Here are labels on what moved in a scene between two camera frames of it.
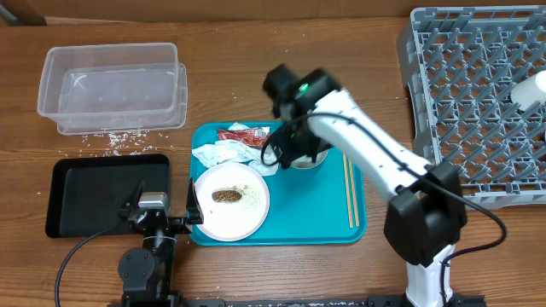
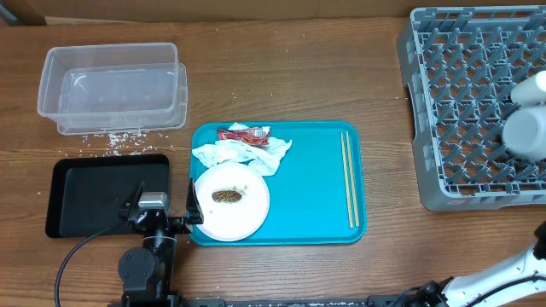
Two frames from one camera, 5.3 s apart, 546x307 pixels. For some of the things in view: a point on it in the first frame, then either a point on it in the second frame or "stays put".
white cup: (530, 90) stays put
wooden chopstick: (348, 190) stays put
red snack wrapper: (254, 136) stays put
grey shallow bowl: (306, 162) -> (524, 133)
